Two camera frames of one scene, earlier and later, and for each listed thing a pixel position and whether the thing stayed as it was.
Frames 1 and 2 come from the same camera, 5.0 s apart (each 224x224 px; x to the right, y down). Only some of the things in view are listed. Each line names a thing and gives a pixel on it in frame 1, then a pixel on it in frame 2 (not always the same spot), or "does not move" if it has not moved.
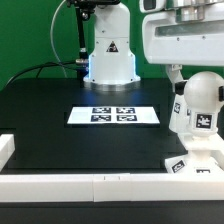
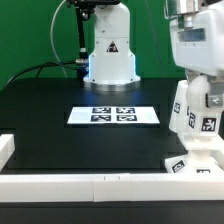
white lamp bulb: x=202 y=98 does not move
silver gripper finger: x=221 y=93 to x=214 y=97
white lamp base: x=205 y=156 does not move
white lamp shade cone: x=179 y=115 does not move
